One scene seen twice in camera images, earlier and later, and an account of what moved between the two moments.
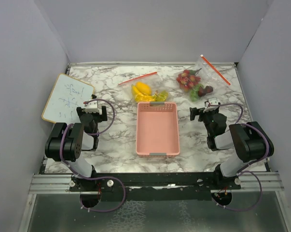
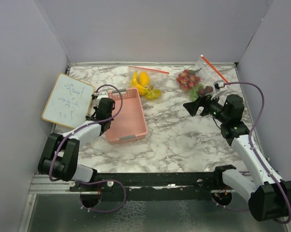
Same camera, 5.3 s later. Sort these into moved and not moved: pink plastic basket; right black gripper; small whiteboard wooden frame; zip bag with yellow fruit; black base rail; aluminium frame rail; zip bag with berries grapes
Moved: right black gripper; pink plastic basket; zip bag with yellow fruit
Not moved: aluminium frame rail; black base rail; small whiteboard wooden frame; zip bag with berries grapes
